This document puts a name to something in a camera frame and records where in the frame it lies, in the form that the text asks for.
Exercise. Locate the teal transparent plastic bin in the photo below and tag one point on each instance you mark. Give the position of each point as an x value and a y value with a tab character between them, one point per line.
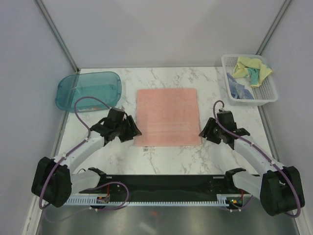
105	86

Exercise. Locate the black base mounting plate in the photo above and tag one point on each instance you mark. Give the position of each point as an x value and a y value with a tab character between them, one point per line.
172	187

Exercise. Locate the teal cloth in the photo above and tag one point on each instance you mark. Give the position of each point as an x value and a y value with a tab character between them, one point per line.
254	77

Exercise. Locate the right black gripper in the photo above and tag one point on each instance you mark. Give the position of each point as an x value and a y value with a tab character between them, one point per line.
206	131

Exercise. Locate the aluminium corner post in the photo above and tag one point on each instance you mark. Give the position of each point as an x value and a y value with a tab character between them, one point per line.
55	32
274	25

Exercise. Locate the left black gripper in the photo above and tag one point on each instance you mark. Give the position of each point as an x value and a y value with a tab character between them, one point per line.
132	130

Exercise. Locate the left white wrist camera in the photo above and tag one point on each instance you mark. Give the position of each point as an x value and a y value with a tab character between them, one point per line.
121	107

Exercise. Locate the right aluminium corner post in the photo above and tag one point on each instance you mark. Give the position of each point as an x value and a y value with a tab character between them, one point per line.
274	25

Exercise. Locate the white slotted cable duct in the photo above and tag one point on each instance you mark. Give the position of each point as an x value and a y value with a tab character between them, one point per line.
219	200

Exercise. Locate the left aluminium corner post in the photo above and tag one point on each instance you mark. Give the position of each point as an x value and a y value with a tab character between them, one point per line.
55	32

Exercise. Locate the blue cloth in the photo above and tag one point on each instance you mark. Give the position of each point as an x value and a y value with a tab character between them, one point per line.
238	91

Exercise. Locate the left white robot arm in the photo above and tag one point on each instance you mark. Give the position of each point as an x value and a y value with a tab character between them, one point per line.
55	180

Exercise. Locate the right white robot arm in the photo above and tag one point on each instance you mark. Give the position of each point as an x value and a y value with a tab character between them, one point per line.
278	187

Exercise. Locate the white perforated plastic basket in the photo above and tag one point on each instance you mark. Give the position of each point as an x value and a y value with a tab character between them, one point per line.
264	94

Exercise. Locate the aluminium extrusion rail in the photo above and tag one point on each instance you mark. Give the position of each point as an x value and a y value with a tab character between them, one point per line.
297	185

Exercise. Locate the yellow cloth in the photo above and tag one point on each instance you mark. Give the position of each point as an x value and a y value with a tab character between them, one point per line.
240	70

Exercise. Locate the pink towel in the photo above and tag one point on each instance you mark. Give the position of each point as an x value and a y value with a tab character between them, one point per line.
167	117

